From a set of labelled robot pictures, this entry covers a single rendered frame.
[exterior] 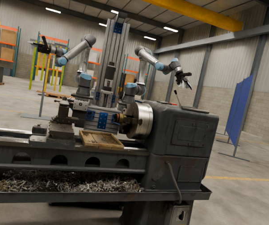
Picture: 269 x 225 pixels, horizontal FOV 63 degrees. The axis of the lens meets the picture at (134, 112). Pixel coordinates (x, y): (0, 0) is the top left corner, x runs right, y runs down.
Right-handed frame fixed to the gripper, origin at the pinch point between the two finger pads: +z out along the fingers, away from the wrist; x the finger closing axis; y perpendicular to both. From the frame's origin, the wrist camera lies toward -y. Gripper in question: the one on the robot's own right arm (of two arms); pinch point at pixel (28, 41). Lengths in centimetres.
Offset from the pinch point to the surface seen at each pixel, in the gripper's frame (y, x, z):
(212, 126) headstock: 27, -122, -138
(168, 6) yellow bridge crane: -326, 826, -727
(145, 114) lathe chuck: 28, -104, -79
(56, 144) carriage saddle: 56, -105, -15
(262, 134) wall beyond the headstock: 193, 329, -1196
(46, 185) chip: 92, -98, -15
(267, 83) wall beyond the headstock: -73, 420, -1213
